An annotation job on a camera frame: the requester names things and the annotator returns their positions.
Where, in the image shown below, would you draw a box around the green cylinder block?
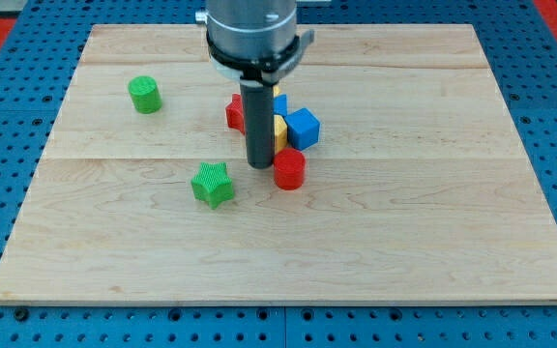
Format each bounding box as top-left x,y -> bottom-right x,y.
128,75 -> 162,114

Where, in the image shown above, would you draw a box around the yellow hexagon block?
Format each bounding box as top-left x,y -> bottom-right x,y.
274,114 -> 288,154

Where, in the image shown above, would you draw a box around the blue cube block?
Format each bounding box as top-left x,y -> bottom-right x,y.
284,108 -> 320,150

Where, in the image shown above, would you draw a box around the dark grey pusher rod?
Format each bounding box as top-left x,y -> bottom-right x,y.
240,82 -> 275,169

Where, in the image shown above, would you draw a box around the green star block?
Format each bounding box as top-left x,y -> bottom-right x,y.
191,162 -> 235,210

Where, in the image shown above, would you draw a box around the wooden board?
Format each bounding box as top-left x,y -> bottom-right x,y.
0,24 -> 557,306

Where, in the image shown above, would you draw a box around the red cylinder block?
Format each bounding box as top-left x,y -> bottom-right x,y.
274,148 -> 307,190

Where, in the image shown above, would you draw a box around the small blue block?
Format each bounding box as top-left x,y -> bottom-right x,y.
274,94 -> 288,117

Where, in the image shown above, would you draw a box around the red star block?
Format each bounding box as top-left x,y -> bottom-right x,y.
225,94 -> 246,134

